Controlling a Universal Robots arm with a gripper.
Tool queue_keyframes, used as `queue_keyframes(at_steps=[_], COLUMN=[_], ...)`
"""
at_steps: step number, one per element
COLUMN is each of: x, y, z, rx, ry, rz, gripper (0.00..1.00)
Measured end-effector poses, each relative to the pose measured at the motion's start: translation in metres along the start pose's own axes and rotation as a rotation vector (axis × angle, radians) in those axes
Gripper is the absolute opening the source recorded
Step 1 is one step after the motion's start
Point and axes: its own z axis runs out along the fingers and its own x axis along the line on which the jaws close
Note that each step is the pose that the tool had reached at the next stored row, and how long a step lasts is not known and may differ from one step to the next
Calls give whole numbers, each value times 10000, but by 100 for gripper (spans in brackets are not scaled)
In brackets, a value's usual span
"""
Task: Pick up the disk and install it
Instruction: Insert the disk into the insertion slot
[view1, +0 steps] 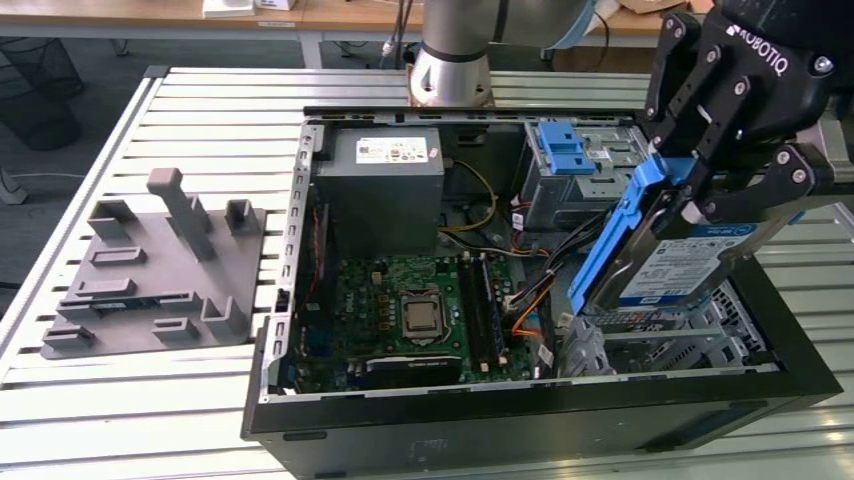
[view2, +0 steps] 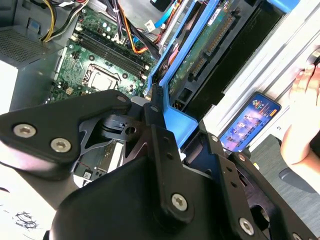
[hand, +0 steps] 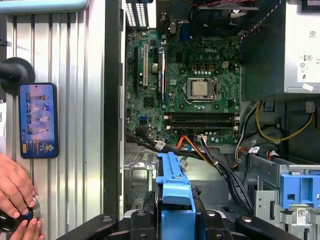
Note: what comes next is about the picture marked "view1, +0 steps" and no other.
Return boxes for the black PC case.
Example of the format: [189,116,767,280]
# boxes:
[240,105,845,480]

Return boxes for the metal optical drive cage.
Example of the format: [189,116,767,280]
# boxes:
[519,119,659,231]

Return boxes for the black graphics card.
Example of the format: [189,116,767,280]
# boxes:
[362,353,462,389]

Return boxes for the blue plastic drive latch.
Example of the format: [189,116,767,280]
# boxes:
[536,121,588,176]

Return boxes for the grey stand foot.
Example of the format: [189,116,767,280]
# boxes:
[0,167,31,206]

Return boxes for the orange wire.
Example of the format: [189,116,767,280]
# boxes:
[509,305,556,351]

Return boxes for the RAM stick in motherboard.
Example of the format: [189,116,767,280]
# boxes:
[479,255,512,367]

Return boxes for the grey power supply unit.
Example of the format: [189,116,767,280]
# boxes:
[312,125,446,259]

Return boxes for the grey parts rack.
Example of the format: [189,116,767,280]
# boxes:
[37,168,272,361]

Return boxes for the RAM stick on rack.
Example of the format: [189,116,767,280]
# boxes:
[89,297,161,314]

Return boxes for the wooden desk white frame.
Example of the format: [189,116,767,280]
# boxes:
[0,0,668,76]

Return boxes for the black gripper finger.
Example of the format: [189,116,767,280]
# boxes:
[683,141,836,226]
[641,10,768,174]

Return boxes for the silver CPU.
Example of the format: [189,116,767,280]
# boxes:
[404,302,441,335]

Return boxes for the hard disk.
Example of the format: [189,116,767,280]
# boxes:
[567,153,763,317]

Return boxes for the black RAM slot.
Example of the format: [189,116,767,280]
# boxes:
[458,252,496,370]

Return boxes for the plain white box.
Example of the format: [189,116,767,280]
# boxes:
[201,0,258,19]

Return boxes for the brown cardboard piece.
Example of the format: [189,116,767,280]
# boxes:
[616,0,692,16]

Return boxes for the green motherboard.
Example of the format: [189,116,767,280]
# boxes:
[330,253,539,390]

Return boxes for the yellow wire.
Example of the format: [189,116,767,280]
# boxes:
[438,159,499,234]

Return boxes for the black cable bundle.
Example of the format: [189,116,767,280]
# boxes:
[509,209,619,311]

